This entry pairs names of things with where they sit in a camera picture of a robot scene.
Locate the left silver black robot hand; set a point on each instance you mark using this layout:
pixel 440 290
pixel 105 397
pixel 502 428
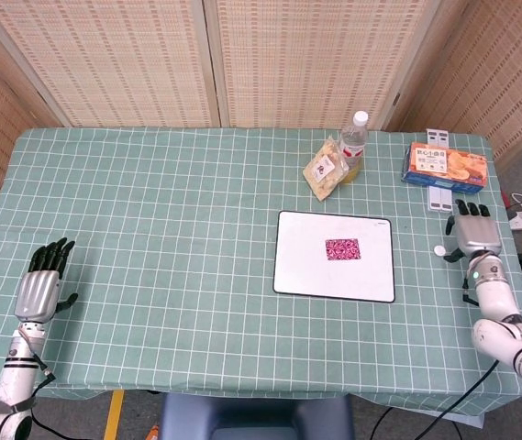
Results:
pixel 38 293

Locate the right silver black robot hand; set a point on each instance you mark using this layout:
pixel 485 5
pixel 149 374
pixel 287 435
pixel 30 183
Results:
pixel 476 234

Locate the small white round disc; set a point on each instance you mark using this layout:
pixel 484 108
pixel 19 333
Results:
pixel 439 250

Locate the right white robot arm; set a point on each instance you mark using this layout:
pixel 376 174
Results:
pixel 494 298

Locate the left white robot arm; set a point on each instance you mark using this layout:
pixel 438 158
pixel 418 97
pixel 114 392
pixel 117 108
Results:
pixel 15 371

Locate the white board with black rim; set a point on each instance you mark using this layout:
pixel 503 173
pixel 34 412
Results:
pixel 334 279

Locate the white plastic rack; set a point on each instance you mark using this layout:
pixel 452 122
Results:
pixel 440 201

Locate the blue orange cookie box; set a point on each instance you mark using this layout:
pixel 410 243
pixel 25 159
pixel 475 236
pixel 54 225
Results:
pixel 444 167

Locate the green checked tablecloth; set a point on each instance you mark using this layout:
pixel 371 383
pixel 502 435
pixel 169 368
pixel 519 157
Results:
pixel 173 256

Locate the clear plastic water bottle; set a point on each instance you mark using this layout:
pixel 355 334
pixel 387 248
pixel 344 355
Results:
pixel 354 137

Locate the clear bag of snacks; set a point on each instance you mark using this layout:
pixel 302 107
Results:
pixel 325 172

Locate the small orange object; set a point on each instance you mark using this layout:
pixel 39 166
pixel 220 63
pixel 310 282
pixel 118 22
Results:
pixel 153 433

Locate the bamboo folding screen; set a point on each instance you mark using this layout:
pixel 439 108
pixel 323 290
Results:
pixel 127 59

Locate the dark blue chair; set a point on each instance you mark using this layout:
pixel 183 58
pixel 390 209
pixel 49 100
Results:
pixel 256 417

